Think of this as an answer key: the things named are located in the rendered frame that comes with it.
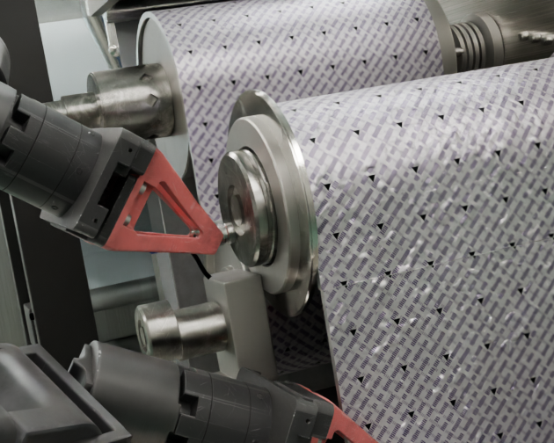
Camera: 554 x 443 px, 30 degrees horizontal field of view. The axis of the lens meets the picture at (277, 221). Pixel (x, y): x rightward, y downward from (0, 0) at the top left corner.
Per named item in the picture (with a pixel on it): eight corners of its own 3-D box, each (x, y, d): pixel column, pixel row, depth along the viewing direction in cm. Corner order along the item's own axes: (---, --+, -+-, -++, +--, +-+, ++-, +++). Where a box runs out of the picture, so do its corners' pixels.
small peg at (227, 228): (191, 250, 67) (187, 228, 67) (231, 242, 68) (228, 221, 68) (196, 251, 66) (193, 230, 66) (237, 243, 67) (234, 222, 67)
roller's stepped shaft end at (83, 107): (25, 141, 87) (18, 104, 87) (95, 129, 89) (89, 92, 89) (29, 140, 84) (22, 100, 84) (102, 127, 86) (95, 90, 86)
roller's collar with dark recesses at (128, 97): (96, 148, 91) (82, 76, 90) (161, 137, 93) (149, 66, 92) (109, 146, 85) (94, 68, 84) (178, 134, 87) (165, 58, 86)
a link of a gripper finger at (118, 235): (207, 298, 64) (73, 233, 60) (172, 283, 71) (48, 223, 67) (255, 199, 65) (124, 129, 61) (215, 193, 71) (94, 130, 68)
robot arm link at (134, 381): (81, 374, 53) (79, 315, 58) (35, 476, 55) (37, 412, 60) (205, 406, 55) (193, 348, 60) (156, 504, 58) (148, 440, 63)
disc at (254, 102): (244, 291, 75) (215, 87, 72) (250, 289, 75) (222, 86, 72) (324, 342, 61) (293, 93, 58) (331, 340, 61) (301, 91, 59)
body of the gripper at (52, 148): (102, 243, 59) (-19, 185, 56) (63, 228, 68) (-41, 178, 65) (152, 141, 60) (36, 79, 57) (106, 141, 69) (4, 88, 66)
